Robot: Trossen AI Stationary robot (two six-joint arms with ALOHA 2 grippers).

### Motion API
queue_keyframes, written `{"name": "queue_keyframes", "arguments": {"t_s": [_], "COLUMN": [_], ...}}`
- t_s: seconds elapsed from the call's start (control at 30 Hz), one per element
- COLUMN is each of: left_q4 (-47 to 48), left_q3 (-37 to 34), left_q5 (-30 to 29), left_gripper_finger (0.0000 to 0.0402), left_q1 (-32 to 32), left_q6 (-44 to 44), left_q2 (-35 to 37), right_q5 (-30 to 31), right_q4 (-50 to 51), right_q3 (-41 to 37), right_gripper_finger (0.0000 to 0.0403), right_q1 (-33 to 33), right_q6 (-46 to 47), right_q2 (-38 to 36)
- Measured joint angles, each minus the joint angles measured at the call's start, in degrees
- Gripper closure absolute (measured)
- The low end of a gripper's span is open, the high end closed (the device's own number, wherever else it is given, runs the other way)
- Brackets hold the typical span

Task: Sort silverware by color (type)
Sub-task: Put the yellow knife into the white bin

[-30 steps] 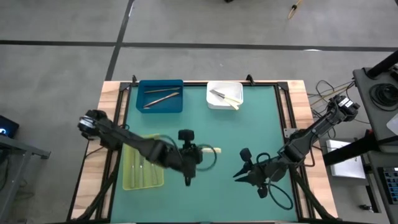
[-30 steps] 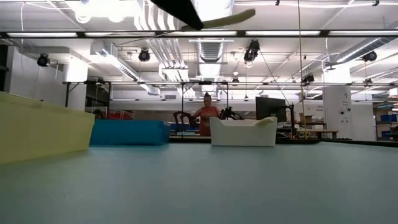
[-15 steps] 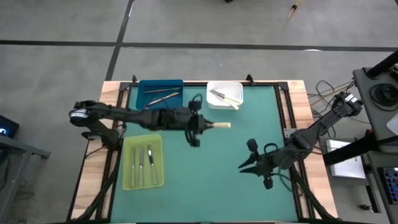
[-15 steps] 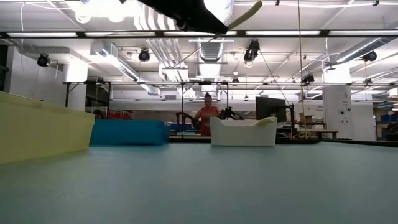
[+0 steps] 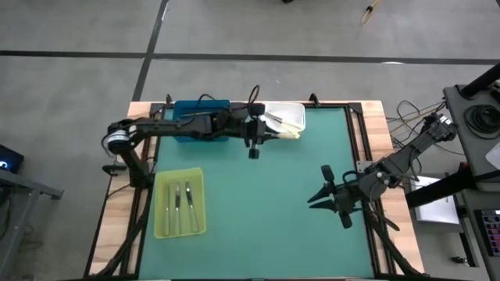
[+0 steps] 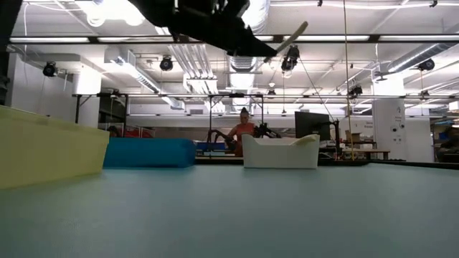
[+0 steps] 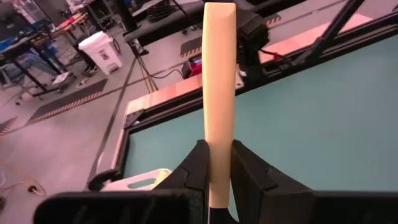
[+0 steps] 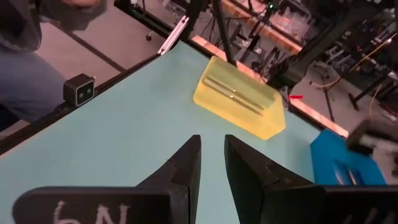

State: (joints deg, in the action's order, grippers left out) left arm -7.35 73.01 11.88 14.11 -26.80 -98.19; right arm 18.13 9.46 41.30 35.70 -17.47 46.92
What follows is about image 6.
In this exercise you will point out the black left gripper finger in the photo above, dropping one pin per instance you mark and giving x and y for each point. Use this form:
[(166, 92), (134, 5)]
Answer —
[(251, 44)]

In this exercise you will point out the black background robot arm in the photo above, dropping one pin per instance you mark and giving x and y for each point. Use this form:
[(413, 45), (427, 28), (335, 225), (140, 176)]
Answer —
[(265, 130), (220, 136)]

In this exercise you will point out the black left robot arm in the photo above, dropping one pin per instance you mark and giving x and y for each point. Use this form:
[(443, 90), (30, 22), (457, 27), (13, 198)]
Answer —
[(7, 43)]

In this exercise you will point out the person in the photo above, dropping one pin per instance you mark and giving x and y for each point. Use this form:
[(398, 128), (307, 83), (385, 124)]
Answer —
[(448, 147), (244, 130)]

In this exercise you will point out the black computer monitor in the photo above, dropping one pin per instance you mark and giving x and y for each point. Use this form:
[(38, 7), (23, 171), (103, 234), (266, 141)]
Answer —
[(310, 123)]

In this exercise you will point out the white plastic bin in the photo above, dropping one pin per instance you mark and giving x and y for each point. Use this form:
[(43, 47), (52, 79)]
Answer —
[(279, 156)]

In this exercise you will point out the cardboard box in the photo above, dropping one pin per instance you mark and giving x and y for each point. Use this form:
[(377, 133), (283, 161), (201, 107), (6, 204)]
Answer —
[(355, 137)]

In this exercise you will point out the blue plastic bin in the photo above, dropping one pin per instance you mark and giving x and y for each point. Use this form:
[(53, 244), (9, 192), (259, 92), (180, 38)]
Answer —
[(150, 154)]

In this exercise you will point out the wooden desk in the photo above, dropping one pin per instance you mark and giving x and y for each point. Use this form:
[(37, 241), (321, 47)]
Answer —
[(365, 152)]

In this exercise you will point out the green table mat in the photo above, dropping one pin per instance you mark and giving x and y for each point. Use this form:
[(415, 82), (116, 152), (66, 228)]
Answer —
[(251, 215)]

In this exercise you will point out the yellow-green plastic bin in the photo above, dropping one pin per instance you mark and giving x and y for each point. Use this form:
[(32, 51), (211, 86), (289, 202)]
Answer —
[(43, 154)]

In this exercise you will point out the black ceiling-mounted camera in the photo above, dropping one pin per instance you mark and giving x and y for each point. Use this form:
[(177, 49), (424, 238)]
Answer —
[(355, 91), (50, 69), (166, 63), (426, 64), (290, 59)]

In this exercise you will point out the black overhead frame bar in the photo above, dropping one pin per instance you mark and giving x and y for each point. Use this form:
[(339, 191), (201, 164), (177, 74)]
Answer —
[(93, 39)]

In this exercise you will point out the black metal rack frame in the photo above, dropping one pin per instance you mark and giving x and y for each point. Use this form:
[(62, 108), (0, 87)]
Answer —
[(77, 107)]

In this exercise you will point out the silver ventilation duct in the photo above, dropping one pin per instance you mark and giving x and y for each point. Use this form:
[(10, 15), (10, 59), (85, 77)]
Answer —
[(416, 55)]

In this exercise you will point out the black table frame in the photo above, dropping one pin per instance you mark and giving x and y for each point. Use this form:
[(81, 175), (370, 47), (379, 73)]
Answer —
[(394, 164)]

